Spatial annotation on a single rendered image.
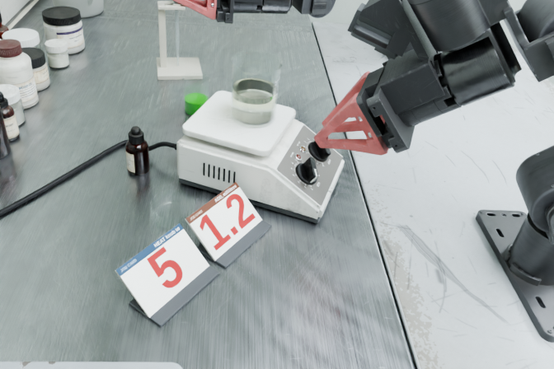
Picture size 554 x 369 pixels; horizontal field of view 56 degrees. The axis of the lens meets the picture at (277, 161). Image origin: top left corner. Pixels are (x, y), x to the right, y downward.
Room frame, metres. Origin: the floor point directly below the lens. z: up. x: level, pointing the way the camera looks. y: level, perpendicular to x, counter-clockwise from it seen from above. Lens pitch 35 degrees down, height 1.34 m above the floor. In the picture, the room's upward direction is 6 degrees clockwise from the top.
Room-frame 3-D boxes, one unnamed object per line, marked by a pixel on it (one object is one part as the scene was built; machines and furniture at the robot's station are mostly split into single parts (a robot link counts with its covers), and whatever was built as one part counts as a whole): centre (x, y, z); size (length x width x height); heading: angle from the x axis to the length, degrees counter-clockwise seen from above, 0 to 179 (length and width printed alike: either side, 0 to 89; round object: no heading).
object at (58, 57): (0.85, 0.41, 0.92); 0.04 x 0.04 x 0.04
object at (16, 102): (0.65, 0.41, 0.93); 0.05 x 0.05 x 0.05
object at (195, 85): (0.74, 0.14, 0.93); 0.04 x 0.04 x 0.06
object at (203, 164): (0.58, 0.03, 0.94); 0.22 x 0.13 x 0.08; 74
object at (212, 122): (0.59, 0.05, 0.98); 0.12 x 0.12 x 0.01; 74
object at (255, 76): (0.59, 0.04, 1.03); 0.07 x 0.06 x 0.08; 166
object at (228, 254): (0.46, 0.05, 0.92); 0.09 x 0.06 x 0.04; 149
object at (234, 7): (0.91, 0.10, 1.04); 0.10 x 0.07 x 0.07; 16
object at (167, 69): (0.88, 0.20, 0.96); 0.08 x 0.08 x 0.13; 16
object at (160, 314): (0.37, 0.10, 0.92); 0.09 x 0.06 x 0.04; 149
